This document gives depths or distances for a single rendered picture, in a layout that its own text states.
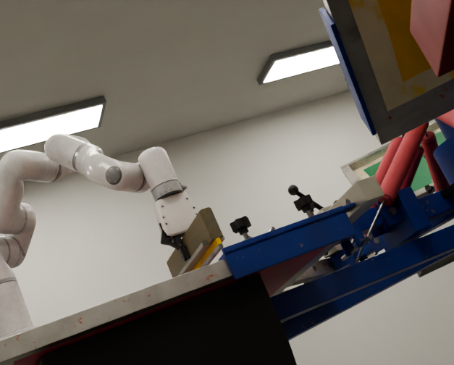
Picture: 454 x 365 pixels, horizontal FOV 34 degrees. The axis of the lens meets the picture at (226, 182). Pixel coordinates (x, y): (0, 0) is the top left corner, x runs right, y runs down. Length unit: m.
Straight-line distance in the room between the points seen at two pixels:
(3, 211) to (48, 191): 3.81
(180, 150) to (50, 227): 1.29
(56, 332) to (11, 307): 0.74
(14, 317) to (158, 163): 0.62
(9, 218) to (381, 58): 1.17
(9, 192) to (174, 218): 0.55
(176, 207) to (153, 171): 0.11
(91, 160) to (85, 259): 3.91
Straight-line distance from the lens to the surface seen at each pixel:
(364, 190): 1.62
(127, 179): 1.84
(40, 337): 1.41
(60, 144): 2.03
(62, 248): 5.81
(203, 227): 1.65
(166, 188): 1.82
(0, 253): 2.20
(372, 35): 1.47
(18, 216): 2.20
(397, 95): 1.58
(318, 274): 2.39
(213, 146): 6.38
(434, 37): 1.06
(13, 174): 2.11
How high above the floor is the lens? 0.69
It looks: 17 degrees up
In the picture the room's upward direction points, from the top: 25 degrees counter-clockwise
